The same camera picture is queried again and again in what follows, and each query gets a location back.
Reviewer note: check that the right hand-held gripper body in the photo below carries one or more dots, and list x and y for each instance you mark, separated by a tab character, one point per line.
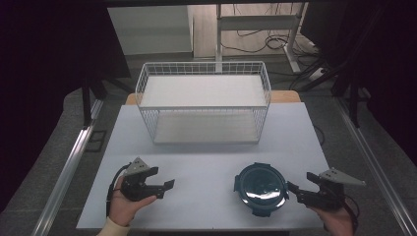
331	193

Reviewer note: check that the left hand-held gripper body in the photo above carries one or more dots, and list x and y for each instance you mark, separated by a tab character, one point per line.
134	188

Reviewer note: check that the dark teal round container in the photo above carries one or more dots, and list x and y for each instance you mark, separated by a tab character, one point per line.
261	189

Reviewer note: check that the person's left hand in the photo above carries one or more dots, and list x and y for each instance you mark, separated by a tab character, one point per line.
126	206

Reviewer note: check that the person's right hand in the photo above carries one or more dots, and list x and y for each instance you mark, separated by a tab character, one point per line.
337	221

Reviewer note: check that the black metal stand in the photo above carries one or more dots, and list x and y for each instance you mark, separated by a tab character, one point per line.
88	101
353	98

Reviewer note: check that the white power strip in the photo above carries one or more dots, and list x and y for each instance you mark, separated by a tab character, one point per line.
318	73

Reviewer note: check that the white cabinet panel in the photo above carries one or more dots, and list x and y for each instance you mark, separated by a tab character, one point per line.
149	29

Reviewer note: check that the aluminium floor rail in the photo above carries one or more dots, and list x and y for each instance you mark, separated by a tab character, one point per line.
377	167
67	173

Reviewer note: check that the white metal desk frame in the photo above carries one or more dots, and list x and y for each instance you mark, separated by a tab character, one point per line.
257	23

